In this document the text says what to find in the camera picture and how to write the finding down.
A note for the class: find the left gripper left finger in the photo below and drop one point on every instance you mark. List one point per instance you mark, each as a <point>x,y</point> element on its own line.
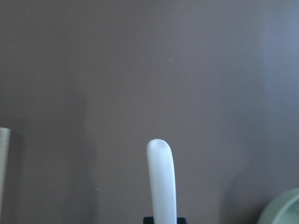
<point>148,220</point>

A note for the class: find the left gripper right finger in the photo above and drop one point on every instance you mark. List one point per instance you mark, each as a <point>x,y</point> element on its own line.
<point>181,220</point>

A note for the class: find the white ceramic spoon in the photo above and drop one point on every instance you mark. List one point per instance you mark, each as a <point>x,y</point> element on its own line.
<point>162,182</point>

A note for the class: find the green bowl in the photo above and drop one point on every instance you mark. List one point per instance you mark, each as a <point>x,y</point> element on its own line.
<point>283,209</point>

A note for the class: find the bamboo cutting board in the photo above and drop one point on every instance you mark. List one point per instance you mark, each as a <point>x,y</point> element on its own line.
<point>4,149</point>

